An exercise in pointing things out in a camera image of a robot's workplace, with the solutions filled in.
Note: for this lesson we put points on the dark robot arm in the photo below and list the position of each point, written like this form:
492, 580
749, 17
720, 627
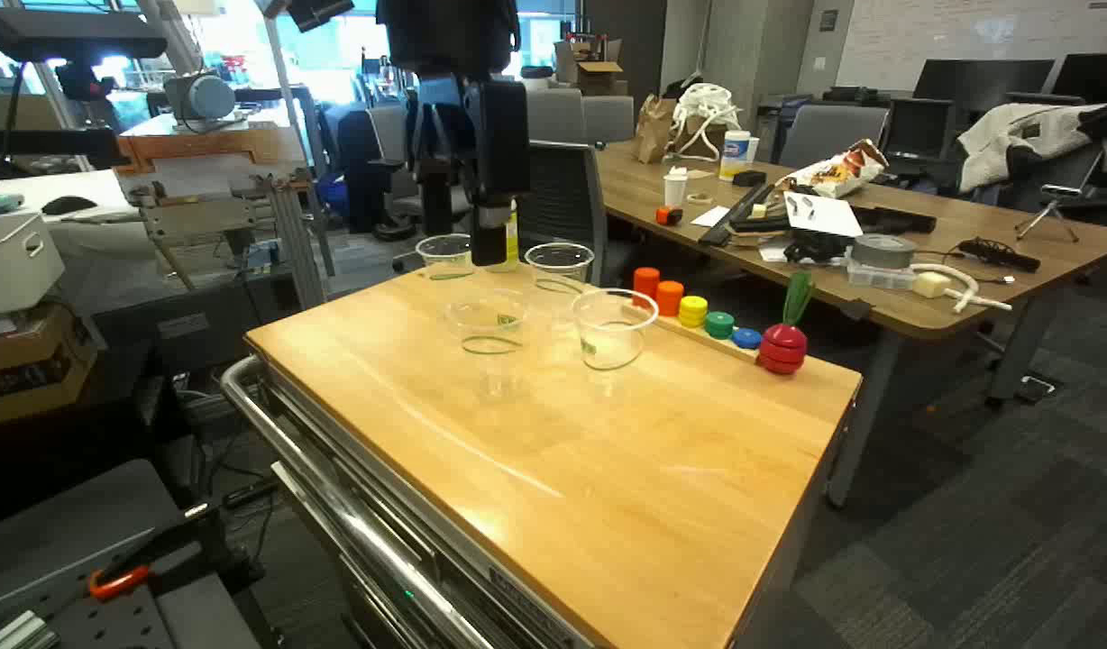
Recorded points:
448, 37

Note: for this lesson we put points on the orange toy peg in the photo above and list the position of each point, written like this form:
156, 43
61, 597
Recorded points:
669, 296

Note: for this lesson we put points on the white blue container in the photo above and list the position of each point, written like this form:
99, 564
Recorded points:
736, 151

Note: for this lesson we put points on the black remote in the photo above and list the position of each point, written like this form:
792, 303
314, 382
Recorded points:
999, 255

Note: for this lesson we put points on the grey perforated breadboard table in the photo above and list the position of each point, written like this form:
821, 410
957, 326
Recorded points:
49, 554

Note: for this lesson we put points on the long wooden office desk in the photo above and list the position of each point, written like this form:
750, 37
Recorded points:
1058, 227

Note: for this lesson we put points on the white jacket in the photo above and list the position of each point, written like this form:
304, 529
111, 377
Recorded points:
1020, 138

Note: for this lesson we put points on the clear plastic cup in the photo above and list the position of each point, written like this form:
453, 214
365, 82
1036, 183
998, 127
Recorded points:
559, 270
615, 336
446, 256
492, 328

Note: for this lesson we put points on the red radish toy green leaf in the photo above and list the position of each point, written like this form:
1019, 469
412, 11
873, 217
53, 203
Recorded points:
782, 351

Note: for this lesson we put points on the black office chair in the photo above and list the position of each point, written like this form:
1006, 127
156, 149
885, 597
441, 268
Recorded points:
917, 127

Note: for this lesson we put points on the white yellow spray bottle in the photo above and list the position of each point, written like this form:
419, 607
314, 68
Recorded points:
512, 234

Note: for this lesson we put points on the white storage box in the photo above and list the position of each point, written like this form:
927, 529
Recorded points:
12, 262

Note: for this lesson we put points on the small white bottle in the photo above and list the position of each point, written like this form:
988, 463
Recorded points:
674, 185

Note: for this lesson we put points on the orange tape measure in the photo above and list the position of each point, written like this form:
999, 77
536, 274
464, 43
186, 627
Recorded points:
669, 217

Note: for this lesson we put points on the white mesh fan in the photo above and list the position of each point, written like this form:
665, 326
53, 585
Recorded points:
706, 117

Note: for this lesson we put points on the grey office chair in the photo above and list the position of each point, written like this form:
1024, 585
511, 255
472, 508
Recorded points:
832, 131

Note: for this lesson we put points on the long black keyboard bar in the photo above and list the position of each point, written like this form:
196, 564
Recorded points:
743, 217

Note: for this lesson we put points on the black computer mouse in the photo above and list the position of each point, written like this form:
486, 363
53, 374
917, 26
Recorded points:
69, 208

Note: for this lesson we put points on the red-orange toy peg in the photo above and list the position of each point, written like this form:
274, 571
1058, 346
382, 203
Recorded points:
647, 282

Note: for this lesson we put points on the yellow toy peg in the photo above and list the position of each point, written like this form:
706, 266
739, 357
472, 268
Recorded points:
692, 312

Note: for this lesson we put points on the chips snack bag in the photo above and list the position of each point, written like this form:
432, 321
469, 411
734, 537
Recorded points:
838, 168

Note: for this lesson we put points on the brown paper bag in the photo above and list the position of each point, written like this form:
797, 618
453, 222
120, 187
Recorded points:
654, 131

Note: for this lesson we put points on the flat black device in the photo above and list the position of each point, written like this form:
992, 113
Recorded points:
897, 222

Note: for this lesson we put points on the white paper sheet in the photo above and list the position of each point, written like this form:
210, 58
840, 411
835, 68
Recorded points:
822, 214

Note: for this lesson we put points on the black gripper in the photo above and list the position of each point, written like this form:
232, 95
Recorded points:
501, 138

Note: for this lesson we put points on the brown cardboard box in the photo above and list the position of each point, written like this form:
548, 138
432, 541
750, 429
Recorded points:
34, 363

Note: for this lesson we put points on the grey round device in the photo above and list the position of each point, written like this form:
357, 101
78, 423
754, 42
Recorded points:
201, 95

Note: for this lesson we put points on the black high-back chair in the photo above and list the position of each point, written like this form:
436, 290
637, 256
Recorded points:
564, 199

